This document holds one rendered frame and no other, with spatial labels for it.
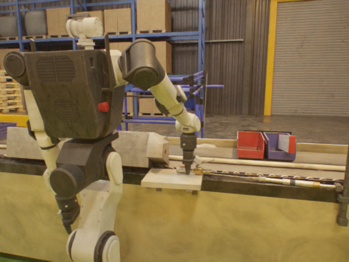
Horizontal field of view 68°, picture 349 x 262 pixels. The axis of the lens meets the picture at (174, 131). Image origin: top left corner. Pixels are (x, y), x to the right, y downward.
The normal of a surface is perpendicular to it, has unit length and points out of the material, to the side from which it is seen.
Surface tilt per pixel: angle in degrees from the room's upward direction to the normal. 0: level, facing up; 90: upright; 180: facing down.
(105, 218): 90
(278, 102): 90
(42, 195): 91
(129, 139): 80
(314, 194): 90
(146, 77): 136
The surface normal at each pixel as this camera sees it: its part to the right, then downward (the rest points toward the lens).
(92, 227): -0.30, -0.19
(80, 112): -0.15, 0.52
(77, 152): -0.26, -0.48
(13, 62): -0.17, 0.28
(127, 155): -0.22, 0.00
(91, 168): 0.95, 0.06
